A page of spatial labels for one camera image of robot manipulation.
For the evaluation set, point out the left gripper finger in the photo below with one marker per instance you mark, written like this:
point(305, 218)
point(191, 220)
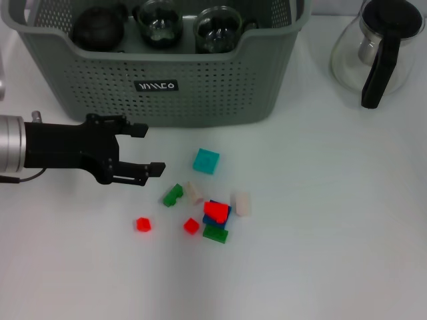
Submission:
point(138, 130)
point(140, 171)

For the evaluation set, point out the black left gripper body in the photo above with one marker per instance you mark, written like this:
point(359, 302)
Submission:
point(66, 146)

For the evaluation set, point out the green notched building brick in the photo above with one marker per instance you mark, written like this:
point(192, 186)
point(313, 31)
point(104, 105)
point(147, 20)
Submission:
point(171, 196)

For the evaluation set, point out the small red building brick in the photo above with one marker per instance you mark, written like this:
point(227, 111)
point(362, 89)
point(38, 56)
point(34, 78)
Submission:
point(191, 226)
point(143, 224)

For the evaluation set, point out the grey-green perforated storage bin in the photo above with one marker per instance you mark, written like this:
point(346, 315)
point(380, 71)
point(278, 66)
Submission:
point(217, 86)

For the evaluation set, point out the translucent white building brick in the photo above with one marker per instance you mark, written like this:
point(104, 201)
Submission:
point(194, 193)

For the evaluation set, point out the teal square building brick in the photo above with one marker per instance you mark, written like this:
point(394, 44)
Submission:
point(206, 161)

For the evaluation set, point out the blue building brick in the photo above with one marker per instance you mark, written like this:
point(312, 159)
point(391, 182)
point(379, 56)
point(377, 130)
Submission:
point(207, 220)

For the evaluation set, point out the red sloped building brick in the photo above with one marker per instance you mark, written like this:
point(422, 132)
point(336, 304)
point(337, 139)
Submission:
point(216, 210)

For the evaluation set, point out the green flat building brick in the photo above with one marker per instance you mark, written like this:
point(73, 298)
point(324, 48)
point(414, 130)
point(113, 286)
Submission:
point(215, 234)

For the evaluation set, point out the pale pink building brick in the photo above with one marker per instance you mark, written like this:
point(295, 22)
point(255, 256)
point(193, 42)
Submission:
point(243, 204)

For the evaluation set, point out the black clay teapot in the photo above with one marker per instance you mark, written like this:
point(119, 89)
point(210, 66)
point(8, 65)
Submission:
point(98, 30)

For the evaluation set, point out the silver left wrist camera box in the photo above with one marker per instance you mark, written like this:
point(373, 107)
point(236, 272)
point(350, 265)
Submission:
point(2, 88)

